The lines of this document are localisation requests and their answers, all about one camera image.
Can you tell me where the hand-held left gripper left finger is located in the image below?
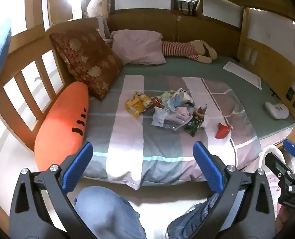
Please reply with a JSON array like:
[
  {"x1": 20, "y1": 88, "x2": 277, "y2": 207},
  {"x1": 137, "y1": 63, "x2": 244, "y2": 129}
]
[{"x1": 9, "y1": 142, "x2": 98, "y2": 239}]

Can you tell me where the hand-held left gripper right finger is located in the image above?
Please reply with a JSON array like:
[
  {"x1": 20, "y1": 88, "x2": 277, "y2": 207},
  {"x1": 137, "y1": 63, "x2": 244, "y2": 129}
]
[{"x1": 192, "y1": 141, "x2": 278, "y2": 239}]

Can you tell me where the small red packet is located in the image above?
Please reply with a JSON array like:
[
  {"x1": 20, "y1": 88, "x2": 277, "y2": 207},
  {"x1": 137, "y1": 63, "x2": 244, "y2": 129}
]
[{"x1": 215, "y1": 122, "x2": 234, "y2": 139}]

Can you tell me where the green snack packet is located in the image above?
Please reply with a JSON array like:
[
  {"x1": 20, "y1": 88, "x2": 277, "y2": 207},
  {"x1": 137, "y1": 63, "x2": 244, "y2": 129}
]
[{"x1": 183, "y1": 115, "x2": 204, "y2": 137}]

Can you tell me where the clear plastic bag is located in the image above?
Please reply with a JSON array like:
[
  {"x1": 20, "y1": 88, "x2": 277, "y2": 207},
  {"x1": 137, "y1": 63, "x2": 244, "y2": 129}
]
[{"x1": 151, "y1": 106, "x2": 195, "y2": 132}]

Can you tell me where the yellow snack packet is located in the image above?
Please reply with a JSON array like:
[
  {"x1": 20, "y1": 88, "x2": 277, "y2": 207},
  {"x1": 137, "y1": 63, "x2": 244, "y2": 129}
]
[{"x1": 126, "y1": 92, "x2": 153, "y2": 119}]

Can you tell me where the white plastic object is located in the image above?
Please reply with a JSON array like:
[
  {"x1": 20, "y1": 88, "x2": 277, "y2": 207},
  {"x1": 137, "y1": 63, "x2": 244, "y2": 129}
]
[{"x1": 261, "y1": 146, "x2": 287, "y2": 171}]

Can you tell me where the white toy guitar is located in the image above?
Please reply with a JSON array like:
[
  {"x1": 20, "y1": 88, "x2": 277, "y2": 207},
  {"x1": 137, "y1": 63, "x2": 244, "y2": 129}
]
[{"x1": 265, "y1": 102, "x2": 290, "y2": 120}]

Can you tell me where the orange carrot plush pillow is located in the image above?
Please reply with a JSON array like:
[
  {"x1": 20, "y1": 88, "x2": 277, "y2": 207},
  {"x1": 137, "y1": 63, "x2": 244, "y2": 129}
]
[{"x1": 34, "y1": 82, "x2": 90, "y2": 172}]

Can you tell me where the person's right leg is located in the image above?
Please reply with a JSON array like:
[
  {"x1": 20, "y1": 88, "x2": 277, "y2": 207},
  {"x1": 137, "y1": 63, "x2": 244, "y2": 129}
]
[{"x1": 166, "y1": 193, "x2": 220, "y2": 239}]

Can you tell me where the striped pink grey blanket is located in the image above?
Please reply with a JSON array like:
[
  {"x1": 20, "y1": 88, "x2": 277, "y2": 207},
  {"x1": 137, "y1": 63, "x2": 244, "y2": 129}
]
[{"x1": 81, "y1": 75, "x2": 262, "y2": 191}]

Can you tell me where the green mattress sheet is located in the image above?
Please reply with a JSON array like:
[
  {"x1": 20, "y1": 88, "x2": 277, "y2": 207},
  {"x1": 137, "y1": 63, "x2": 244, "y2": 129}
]
[{"x1": 88, "y1": 55, "x2": 295, "y2": 141}]

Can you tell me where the white paper leaflet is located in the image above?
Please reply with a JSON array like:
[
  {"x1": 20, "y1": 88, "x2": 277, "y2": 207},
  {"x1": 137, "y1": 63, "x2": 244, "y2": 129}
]
[{"x1": 172, "y1": 88, "x2": 191, "y2": 100}]

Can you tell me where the light green wrapper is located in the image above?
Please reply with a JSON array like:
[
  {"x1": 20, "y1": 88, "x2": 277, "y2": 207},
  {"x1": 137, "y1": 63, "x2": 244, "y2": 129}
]
[{"x1": 155, "y1": 92, "x2": 173, "y2": 100}]

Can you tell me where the white flat board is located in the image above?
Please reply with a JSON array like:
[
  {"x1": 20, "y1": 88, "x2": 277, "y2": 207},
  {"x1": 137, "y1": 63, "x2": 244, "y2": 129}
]
[{"x1": 223, "y1": 61, "x2": 262, "y2": 90}]

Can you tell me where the brown floral cushion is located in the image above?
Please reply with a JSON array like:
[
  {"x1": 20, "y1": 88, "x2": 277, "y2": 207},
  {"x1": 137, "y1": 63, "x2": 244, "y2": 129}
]
[{"x1": 50, "y1": 27, "x2": 124, "y2": 102}]

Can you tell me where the striped plush doll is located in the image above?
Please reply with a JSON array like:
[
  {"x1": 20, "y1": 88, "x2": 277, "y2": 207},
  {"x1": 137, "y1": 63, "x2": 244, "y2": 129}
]
[{"x1": 162, "y1": 40, "x2": 218, "y2": 64}]

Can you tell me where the pink pillow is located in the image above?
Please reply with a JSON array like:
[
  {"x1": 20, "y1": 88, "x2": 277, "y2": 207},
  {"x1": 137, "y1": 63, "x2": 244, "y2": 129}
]
[{"x1": 111, "y1": 30, "x2": 166, "y2": 65}]

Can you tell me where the grey hanging cloth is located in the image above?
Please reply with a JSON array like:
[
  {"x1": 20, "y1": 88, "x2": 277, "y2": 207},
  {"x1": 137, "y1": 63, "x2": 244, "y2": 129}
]
[{"x1": 98, "y1": 17, "x2": 112, "y2": 40}]

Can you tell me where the white plush toy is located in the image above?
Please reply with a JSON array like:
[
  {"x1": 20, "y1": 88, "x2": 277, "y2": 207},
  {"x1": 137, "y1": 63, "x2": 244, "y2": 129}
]
[{"x1": 87, "y1": 0, "x2": 110, "y2": 18}]

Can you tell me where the wooden bed frame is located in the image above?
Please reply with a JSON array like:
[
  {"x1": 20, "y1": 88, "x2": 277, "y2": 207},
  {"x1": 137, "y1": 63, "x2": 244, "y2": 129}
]
[{"x1": 0, "y1": 0, "x2": 295, "y2": 229}]

